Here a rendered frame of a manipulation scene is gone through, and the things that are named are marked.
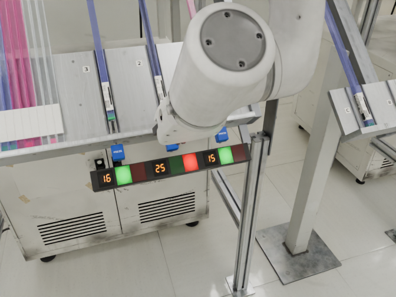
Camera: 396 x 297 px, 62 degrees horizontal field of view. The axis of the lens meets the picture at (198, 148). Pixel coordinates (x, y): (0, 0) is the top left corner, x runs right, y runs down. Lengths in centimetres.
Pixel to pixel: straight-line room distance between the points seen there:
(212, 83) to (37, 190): 93
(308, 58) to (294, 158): 152
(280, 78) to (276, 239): 111
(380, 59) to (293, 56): 120
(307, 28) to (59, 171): 90
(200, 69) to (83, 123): 44
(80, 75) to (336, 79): 63
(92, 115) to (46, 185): 49
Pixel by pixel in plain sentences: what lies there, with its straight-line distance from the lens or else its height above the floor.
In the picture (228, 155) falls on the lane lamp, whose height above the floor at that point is 66.
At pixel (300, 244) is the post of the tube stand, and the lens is 136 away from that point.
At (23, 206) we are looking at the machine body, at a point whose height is 32.
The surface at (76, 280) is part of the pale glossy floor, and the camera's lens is 137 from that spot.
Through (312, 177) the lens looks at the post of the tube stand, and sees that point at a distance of 112.
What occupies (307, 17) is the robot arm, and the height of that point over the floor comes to 101.
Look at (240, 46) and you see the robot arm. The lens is 30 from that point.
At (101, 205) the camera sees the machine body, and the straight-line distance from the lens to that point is 122.
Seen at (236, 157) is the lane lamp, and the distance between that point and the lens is 73.
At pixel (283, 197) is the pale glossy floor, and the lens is 162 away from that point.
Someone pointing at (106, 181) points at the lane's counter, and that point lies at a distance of 69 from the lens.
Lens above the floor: 109
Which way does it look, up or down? 36 degrees down
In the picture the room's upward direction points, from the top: straight up
